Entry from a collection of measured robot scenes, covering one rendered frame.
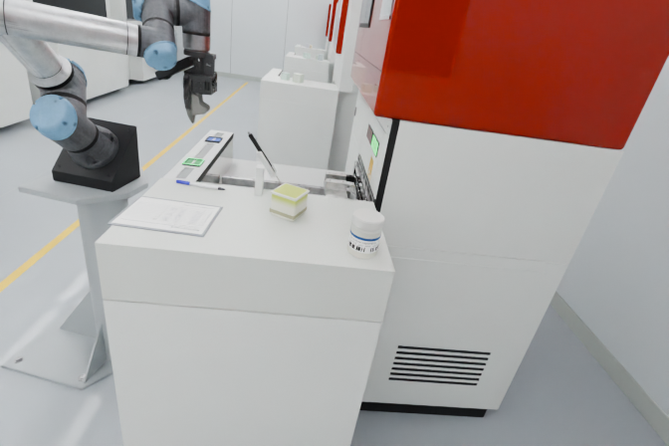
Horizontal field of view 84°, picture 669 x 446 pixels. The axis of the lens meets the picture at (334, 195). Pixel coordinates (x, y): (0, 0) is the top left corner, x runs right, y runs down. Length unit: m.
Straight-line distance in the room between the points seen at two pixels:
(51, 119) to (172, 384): 0.80
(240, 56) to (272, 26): 0.99
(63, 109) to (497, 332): 1.59
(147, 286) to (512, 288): 1.13
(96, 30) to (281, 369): 0.90
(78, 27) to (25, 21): 0.09
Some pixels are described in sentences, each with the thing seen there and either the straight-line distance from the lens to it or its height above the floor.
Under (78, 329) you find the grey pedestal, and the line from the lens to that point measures 2.10.
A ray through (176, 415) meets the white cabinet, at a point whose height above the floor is 0.45.
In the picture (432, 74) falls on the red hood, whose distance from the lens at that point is 1.05.
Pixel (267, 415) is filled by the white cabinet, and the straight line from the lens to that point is 1.16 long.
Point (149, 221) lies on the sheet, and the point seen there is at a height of 0.97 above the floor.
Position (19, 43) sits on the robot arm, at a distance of 1.30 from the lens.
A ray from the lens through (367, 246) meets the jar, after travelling 0.83.
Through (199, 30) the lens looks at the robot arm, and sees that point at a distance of 1.17.
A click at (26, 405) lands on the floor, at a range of 1.95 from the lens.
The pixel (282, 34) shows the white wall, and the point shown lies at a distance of 9.16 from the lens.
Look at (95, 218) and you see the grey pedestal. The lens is 1.54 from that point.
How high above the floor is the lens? 1.43
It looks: 24 degrees down
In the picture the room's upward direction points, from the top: 9 degrees clockwise
